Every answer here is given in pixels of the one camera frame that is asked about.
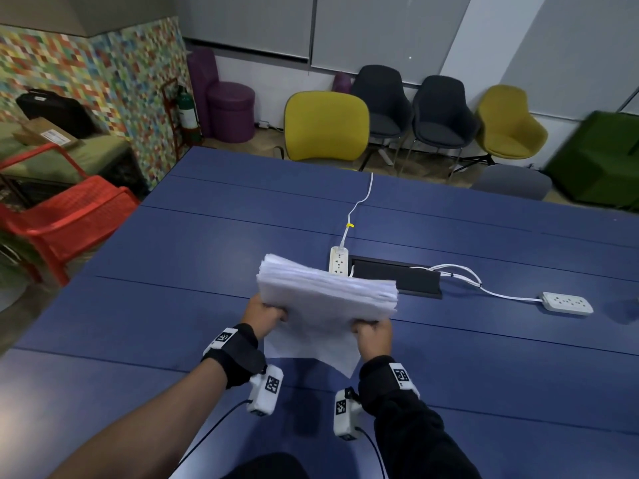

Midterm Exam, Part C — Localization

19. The narrow yellow armchair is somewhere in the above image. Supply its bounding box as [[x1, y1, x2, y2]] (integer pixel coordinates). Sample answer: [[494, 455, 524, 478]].
[[474, 84, 549, 167]]

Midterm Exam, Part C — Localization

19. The green fire extinguisher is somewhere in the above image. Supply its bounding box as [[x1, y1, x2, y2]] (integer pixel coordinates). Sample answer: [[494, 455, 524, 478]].
[[177, 87, 201, 145]]

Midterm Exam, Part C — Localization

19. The red metal stand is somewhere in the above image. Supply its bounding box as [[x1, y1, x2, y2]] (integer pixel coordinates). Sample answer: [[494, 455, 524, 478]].
[[162, 79, 184, 161]]

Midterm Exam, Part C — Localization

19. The black table cable box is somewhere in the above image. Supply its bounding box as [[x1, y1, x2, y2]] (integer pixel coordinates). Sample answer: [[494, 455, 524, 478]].
[[349, 257, 443, 300]]

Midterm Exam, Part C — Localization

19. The white power strip cable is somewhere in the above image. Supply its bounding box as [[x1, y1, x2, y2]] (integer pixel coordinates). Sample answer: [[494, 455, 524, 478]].
[[342, 172, 374, 249], [424, 264, 546, 303]]

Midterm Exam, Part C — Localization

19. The person's right forearm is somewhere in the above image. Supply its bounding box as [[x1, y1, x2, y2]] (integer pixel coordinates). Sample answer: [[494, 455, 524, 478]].
[[372, 394, 482, 479]]

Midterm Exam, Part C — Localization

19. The black right wrist band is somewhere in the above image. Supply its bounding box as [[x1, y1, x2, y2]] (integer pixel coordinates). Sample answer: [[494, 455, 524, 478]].
[[357, 355, 421, 415]]

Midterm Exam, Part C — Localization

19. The person's right hand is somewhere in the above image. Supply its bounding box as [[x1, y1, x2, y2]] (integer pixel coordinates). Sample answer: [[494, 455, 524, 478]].
[[351, 317, 395, 365]]

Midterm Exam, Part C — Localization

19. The black left wrist band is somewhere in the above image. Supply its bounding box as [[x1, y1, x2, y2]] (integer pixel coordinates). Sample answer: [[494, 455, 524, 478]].
[[201, 323, 268, 390]]

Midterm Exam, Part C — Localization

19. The purple chair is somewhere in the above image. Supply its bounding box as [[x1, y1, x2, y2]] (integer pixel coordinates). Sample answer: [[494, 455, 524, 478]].
[[187, 48, 256, 144]]

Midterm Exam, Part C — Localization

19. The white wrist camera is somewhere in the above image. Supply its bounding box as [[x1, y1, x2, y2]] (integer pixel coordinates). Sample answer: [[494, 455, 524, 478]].
[[246, 365, 284, 417], [333, 387, 362, 441]]

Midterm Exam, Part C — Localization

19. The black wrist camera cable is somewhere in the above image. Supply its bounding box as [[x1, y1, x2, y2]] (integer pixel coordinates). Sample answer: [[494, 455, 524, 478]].
[[355, 426, 388, 479], [177, 399, 250, 467]]

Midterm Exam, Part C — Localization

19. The person's left forearm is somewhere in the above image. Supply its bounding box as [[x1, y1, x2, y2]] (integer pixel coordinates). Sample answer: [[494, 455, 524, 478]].
[[47, 359, 230, 479]]

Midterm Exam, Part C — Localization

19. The wide yellow chair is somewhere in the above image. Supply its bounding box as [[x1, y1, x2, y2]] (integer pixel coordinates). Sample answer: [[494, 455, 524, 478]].
[[284, 91, 370, 163]]

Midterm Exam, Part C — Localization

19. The dark grey chair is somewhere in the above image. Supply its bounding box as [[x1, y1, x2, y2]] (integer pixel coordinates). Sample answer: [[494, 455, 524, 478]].
[[351, 65, 414, 167], [402, 76, 481, 180]]

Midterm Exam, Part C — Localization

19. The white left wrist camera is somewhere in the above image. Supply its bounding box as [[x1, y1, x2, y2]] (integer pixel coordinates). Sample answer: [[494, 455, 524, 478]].
[[246, 365, 284, 417]]

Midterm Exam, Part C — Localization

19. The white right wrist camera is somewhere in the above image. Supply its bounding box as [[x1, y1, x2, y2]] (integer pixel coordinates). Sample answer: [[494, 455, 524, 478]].
[[333, 387, 362, 441]]

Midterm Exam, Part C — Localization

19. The black left wrist camera cable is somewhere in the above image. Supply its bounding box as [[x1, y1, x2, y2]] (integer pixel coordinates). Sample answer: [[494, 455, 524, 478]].
[[177, 399, 250, 467]]

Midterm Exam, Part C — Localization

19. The person's left hand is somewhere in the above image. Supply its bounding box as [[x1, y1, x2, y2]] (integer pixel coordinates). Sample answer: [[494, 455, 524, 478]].
[[242, 293, 290, 341]]

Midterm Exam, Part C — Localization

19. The olive green bench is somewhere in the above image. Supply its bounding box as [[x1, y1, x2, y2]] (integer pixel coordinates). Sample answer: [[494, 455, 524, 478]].
[[0, 122, 136, 196]]

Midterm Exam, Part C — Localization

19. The red plastic chair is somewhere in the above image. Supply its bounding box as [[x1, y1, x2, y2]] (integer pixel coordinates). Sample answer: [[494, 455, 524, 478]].
[[0, 143, 141, 288]]

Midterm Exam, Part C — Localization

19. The stack of white paper sheets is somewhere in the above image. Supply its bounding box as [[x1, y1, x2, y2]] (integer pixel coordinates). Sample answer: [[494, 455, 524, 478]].
[[257, 253, 400, 379]]

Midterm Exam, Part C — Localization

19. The black wrist band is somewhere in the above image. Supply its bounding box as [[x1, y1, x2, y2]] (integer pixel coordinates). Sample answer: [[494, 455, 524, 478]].
[[201, 323, 268, 390], [357, 355, 421, 415]]

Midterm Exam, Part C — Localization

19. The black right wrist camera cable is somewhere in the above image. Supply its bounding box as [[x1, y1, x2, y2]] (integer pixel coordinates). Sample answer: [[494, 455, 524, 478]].
[[355, 426, 388, 479]]

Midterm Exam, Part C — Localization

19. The cardboard box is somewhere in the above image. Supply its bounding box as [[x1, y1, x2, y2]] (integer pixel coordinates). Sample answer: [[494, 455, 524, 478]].
[[12, 118, 81, 148]]

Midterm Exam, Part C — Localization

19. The black case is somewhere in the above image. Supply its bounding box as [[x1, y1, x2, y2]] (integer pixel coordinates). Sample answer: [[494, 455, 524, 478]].
[[16, 88, 96, 138]]

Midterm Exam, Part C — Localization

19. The green sofa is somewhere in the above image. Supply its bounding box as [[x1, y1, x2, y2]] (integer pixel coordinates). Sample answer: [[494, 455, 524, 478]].
[[543, 110, 639, 213]]

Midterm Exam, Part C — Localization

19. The grey stool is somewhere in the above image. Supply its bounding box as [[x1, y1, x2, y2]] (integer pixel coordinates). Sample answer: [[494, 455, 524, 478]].
[[470, 165, 553, 201]]

